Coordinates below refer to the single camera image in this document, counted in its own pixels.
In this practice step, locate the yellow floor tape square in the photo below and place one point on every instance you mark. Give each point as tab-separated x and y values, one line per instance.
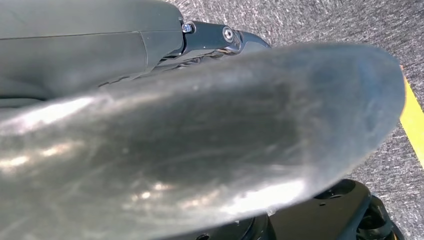
414	119

